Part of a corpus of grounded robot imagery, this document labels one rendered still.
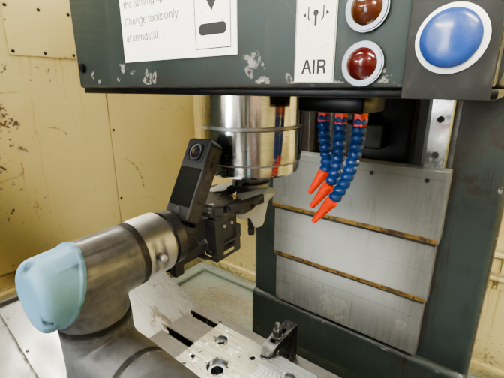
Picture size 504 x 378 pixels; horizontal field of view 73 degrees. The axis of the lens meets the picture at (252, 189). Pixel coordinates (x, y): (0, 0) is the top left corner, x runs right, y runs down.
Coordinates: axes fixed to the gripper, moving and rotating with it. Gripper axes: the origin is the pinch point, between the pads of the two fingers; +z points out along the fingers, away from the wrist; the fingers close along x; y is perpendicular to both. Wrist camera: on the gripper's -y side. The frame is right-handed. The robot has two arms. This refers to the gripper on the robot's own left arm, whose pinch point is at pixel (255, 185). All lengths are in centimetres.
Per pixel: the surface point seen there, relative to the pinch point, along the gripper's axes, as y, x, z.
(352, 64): -17.7, 24.3, -22.0
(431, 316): 44, 25, 45
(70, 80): -18, -101, 21
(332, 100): -14.6, 16.2, -6.7
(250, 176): -4.0, 4.7, -7.3
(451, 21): -19.7, 29.5, -22.2
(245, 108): -13.4, 4.2, -7.6
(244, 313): 87, -52, 60
